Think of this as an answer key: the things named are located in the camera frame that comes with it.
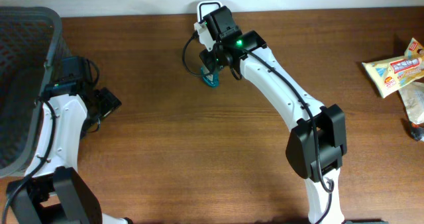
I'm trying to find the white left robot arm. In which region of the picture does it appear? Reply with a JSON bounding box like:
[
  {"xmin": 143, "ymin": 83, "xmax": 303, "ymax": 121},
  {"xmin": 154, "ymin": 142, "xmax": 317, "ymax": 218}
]
[{"xmin": 1, "ymin": 56, "xmax": 129, "ymax": 223}]

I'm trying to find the teal mouthwash bottle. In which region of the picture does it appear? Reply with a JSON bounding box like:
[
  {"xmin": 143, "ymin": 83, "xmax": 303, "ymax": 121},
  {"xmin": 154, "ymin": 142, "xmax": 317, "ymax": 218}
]
[{"xmin": 201, "ymin": 66, "xmax": 219, "ymax": 87}]

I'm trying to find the white barcode scanner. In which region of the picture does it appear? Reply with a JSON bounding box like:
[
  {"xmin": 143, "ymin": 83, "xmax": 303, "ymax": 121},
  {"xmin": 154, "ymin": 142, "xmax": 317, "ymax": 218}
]
[{"xmin": 196, "ymin": 0, "xmax": 223, "ymax": 23}]

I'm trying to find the silver triangular snack packet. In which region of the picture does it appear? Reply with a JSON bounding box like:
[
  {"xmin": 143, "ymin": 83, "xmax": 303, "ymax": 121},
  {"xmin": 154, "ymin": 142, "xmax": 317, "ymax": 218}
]
[{"xmin": 409, "ymin": 121, "xmax": 424, "ymax": 141}]

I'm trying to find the grey plastic lattice basket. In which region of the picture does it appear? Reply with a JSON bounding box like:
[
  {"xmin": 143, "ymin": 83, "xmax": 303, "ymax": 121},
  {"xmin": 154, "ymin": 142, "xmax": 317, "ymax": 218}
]
[{"xmin": 1, "ymin": 7, "xmax": 71, "ymax": 177}]

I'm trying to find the yellow snack bag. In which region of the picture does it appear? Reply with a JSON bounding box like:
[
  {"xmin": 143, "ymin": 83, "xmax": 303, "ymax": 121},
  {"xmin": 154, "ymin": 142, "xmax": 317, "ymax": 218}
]
[{"xmin": 362, "ymin": 38, "xmax": 423, "ymax": 98}]

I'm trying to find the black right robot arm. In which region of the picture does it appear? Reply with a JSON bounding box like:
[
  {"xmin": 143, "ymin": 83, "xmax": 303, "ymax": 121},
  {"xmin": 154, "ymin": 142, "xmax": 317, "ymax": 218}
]
[{"xmin": 194, "ymin": 1, "xmax": 347, "ymax": 223}]

